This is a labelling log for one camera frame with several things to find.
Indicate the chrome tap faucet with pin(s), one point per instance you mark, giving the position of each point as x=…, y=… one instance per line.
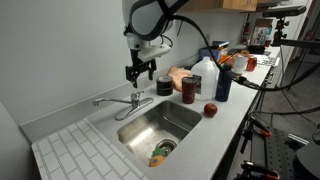
x=135, y=101

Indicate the wooden wall cabinet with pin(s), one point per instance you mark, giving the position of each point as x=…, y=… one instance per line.
x=226, y=4

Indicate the black stereo camera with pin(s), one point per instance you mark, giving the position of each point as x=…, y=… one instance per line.
x=283, y=12

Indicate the red soda can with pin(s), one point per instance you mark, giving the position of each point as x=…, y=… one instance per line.
x=189, y=91

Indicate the white paper cup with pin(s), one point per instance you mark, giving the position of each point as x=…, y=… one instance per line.
x=239, y=64

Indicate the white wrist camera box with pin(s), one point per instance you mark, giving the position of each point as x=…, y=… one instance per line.
x=154, y=52

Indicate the black perforated breadboard plate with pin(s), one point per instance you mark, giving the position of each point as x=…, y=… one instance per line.
x=283, y=153

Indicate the translucent white plastic jug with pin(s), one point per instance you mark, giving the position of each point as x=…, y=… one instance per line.
x=208, y=76

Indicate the orange toy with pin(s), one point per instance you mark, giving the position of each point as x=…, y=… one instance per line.
x=156, y=161

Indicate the red apple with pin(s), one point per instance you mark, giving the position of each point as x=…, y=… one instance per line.
x=210, y=110

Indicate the orange cloth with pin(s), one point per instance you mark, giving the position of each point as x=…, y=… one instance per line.
x=176, y=75

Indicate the stainless steel sink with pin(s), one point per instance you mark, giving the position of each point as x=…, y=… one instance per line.
x=160, y=130

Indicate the blue box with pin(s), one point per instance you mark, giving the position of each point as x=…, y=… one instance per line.
x=208, y=53

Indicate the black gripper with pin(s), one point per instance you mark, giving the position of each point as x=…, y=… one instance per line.
x=136, y=68

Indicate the navy blue bottle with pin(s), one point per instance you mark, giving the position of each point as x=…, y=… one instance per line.
x=223, y=85

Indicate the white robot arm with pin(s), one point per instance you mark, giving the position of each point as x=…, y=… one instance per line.
x=146, y=16

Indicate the orange black clamp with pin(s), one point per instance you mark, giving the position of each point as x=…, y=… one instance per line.
x=261, y=128
x=260, y=170

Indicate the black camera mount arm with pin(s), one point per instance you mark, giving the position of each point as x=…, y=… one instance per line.
x=293, y=41

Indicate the white tile pattern mat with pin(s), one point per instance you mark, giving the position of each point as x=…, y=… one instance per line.
x=80, y=153

